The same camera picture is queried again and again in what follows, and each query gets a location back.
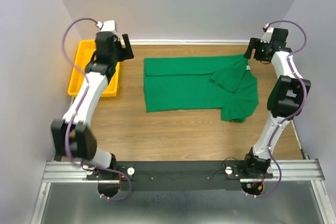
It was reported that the yellow plastic tray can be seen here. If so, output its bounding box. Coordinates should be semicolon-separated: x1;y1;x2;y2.
68;39;120;98

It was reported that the green t shirt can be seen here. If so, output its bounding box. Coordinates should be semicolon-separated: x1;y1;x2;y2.
143;55;259;122

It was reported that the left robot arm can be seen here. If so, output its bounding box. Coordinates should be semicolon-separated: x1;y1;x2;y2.
51;31;134;179

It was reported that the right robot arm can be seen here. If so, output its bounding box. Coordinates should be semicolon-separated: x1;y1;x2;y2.
241;24;311;178

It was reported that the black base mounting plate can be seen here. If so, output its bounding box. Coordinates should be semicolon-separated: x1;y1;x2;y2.
86;160;274;193

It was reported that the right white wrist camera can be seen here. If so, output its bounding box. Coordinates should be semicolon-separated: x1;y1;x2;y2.
260;23;274;43

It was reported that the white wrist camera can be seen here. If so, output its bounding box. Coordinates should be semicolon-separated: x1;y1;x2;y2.
260;23;274;43
96;20;117;33

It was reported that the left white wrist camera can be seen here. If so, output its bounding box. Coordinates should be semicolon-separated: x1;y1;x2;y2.
96;20;117;33

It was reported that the aluminium front rail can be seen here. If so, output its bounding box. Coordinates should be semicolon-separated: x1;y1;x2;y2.
42;159;325;183

